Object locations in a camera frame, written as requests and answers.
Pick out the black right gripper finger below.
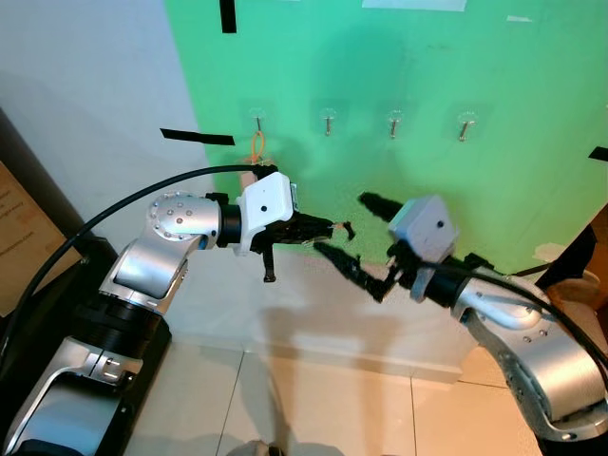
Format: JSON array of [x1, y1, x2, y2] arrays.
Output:
[[358, 193, 405, 221], [313, 242, 390, 303]]

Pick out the keys with orange loop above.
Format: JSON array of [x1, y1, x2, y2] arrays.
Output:
[[237, 129, 269, 188]]

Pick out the clear adhesive metal hook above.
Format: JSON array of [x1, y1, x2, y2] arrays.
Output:
[[452, 108, 479, 143], [383, 106, 408, 140], [316, 104, 341, 138], [245, 103, 271, 134]]

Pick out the black cloth sheet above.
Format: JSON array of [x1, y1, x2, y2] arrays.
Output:
[[535, 222, 599, 292]]

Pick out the open brown cardboard box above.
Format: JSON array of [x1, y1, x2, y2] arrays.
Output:
[[566, 203, 608, 319]]

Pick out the black robot torso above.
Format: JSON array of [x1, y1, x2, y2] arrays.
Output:
[[0, 236, 174, 456]]

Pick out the printed brown cardboard box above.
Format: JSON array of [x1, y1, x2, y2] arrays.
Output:
[[0, 160, 83, 316]]

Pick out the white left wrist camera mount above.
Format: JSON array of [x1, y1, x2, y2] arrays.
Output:
[[236, 171, 295, 257]]

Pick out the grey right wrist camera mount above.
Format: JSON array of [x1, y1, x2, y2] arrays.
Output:
[[389, 196, 460, 266]]

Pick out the green wall sheet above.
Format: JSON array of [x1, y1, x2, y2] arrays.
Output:
[[163, 0, 608, 278]]

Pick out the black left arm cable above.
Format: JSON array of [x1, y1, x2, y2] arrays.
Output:
[[0, 163, 278, 329]]

